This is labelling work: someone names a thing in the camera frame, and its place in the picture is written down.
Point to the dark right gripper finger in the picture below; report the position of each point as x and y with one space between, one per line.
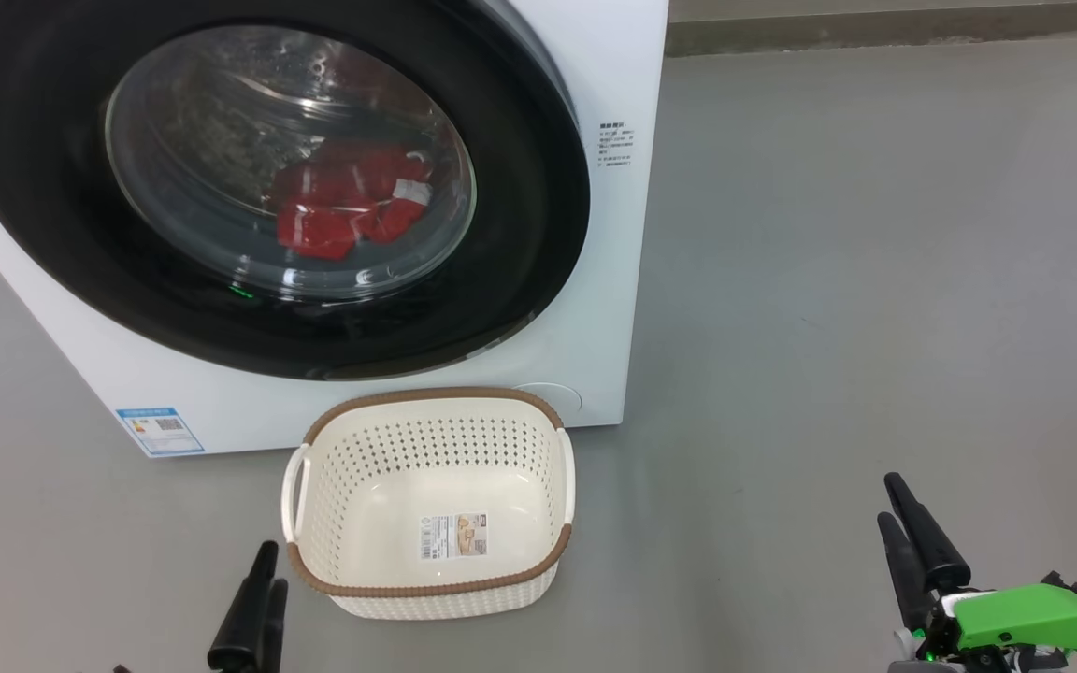
903 570
931 547

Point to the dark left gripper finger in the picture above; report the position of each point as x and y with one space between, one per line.
244 617
275 626

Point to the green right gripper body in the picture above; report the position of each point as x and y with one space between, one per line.
1034 617

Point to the red garment with white stripes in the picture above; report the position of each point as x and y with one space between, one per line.
351 178

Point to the cream perforated basket brown rim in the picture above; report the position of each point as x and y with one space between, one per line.
380 500

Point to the white printed product label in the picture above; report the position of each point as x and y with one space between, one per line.
454 536

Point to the white front-load washing machine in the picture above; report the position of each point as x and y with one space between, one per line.
595 280

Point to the blue energy label sticker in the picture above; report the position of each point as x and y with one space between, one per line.
160 430

